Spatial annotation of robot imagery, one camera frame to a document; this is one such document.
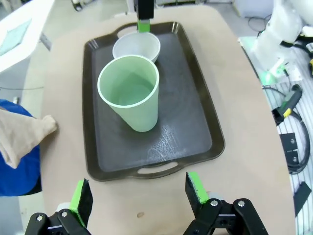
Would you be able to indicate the black green finger of the right gripper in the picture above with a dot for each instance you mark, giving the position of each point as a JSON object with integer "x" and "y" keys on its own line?
{"x": 144, "y": 25}

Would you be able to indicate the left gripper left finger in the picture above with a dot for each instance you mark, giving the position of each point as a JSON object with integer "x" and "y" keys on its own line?
{"x": 83, "y": 200}

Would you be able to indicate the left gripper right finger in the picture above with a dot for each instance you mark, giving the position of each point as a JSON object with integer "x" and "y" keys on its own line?
{"x": 195, "y": 193}

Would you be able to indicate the white bowl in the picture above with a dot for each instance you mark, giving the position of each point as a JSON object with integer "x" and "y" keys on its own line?
{"x": 137, "y": 46}

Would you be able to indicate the tall pale green cup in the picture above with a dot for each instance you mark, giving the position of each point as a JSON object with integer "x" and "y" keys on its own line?
{"x": 137, "y": 112}

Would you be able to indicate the teal cloth mat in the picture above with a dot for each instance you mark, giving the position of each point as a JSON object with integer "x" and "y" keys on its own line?
{"x": 13, "y": 36}

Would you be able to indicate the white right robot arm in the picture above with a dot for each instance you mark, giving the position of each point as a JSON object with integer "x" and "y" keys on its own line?
{"x": 281, "y": 24}

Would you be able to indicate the dark brown plastic tray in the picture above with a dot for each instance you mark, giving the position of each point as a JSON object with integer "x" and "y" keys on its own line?
{"x": 185, "y": 110}

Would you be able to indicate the person in blue shirt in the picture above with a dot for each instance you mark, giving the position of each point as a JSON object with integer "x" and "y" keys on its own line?
{"x": 19, "y": 171}

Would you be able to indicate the black flat plate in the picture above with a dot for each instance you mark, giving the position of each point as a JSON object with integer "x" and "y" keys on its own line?
{"x": 303, "y": 195}

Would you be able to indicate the white table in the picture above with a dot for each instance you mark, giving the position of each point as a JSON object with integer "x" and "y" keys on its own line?
{"x": 36, "y": 14}

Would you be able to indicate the black green handheld enabling device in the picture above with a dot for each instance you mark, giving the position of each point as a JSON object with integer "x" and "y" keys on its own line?
{"x": 291, "y": 100}

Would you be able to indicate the yellow emergency stop button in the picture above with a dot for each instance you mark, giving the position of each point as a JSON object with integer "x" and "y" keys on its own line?
{"x": 311, "y": 66}

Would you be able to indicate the black bracket with screws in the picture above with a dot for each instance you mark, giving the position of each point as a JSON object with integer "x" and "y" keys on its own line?
{"x": 289, "y": 149}

